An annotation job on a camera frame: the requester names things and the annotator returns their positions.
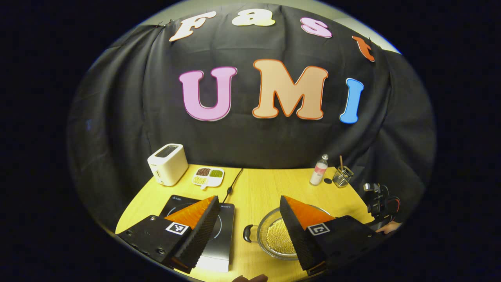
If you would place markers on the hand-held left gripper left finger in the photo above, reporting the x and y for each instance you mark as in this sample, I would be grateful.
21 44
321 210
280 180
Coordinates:
201 235

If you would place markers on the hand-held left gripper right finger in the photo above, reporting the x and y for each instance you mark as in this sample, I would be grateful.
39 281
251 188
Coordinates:
295 239

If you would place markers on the stainless steel pot with beans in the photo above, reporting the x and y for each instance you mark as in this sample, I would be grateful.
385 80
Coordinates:
274 237

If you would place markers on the black induction cooktop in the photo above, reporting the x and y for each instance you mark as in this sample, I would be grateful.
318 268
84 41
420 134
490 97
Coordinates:
223 239

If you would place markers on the small glass jar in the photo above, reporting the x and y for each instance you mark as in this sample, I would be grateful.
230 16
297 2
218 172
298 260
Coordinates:
343 178

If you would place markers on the wooden stick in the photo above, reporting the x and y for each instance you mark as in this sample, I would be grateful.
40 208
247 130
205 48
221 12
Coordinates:
341 162

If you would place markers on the white divided bean dish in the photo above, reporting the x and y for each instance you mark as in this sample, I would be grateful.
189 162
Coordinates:
208 176

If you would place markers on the clear bottle with pink label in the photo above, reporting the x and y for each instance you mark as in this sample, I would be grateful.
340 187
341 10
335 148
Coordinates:
318 172

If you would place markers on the white toaster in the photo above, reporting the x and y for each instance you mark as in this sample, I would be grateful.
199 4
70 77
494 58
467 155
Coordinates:
168 166

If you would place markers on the black backdrop cloth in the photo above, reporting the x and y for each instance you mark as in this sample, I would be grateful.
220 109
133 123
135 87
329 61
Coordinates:
137 117

